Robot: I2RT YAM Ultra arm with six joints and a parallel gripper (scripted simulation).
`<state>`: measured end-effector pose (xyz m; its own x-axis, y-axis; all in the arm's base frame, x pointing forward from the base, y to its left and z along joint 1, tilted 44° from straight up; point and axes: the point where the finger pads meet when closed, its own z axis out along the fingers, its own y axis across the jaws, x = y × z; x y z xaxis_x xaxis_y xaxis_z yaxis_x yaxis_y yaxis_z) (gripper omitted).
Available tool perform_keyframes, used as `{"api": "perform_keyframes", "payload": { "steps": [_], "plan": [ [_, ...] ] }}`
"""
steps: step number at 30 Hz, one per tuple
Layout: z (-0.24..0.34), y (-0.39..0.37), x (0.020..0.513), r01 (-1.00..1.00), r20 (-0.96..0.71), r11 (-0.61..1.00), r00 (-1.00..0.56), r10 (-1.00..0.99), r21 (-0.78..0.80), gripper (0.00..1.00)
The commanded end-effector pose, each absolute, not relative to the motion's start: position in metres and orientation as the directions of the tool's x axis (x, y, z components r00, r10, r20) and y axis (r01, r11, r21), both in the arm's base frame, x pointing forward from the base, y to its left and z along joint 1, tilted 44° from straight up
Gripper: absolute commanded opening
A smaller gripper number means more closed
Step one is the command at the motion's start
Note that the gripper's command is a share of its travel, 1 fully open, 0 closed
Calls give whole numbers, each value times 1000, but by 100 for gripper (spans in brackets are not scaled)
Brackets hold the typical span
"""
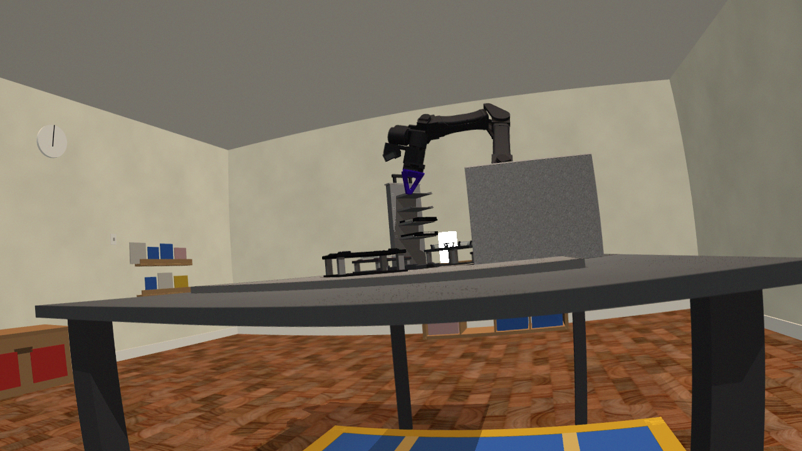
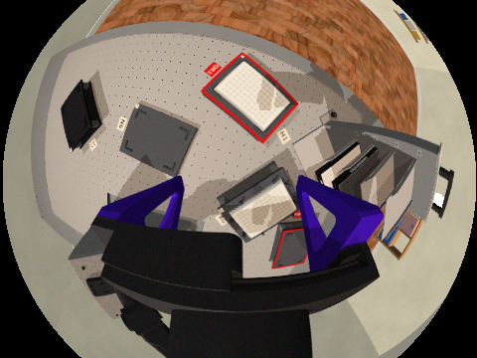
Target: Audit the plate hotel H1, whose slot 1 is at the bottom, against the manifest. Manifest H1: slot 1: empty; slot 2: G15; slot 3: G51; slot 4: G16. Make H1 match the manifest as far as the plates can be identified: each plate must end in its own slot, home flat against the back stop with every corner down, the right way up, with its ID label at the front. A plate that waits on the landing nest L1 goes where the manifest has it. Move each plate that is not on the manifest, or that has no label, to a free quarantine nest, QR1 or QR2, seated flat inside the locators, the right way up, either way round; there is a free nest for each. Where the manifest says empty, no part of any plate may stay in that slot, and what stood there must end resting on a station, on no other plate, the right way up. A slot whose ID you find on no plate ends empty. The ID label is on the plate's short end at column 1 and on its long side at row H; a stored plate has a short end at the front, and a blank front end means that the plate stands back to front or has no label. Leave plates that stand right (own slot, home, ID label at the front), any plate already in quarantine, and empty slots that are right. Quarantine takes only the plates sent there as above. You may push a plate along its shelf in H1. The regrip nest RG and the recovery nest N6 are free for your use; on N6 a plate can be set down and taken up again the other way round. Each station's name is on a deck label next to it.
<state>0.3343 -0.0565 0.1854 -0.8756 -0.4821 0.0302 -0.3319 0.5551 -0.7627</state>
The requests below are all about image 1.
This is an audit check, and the black microplate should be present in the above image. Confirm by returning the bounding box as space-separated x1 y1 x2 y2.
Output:
400 217 437 223

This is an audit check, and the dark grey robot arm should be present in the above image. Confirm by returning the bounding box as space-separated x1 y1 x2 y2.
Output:
383 103 513 163

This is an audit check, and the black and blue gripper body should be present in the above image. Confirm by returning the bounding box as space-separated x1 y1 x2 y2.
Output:
403 147 425 173

